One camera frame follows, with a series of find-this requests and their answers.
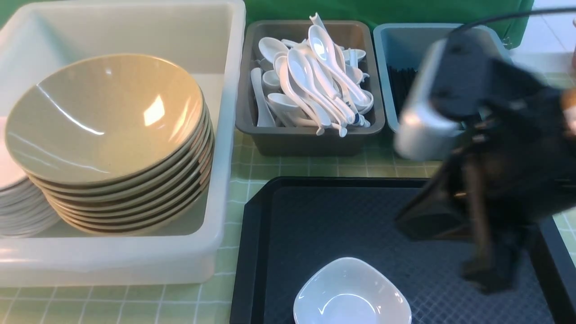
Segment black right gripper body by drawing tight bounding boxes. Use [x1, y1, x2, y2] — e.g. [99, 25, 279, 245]
[395, 29, 576, 295]

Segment white square dish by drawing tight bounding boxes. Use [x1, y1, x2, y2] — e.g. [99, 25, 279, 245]
[292, 257, 412, 324]

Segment black chopsticks in bin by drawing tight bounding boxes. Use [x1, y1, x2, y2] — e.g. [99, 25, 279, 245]
[387, 66, 417, 119]

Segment teal plastic chopstick bin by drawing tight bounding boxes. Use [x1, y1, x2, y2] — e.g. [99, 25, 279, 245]
[373, 23, 512, 132]

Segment pile of white spoons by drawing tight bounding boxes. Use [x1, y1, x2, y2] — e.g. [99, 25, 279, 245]
[249, 13, 374, 138]

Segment black serving tray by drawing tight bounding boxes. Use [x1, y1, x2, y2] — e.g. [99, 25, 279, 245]
[229, 177, 575, 324]

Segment grey plastic spoon bin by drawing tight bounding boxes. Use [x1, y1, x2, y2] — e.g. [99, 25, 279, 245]
[236, 20, 386, 156]

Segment large white plastic tub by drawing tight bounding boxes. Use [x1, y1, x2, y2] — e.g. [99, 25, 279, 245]
[1, 0, 246, 287]

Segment green checkered tablecloth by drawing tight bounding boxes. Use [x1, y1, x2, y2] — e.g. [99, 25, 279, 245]
[0, 72, 576, 324]

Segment stack of beige bowls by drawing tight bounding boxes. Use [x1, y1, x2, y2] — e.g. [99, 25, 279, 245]
[4, 54, 215, 236]

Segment stack of white dishes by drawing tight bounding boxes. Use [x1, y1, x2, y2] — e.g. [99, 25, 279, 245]
[0, 117, 60, 238]

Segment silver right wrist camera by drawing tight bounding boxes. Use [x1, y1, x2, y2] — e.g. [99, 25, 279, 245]
[393, 39, 463, 162]

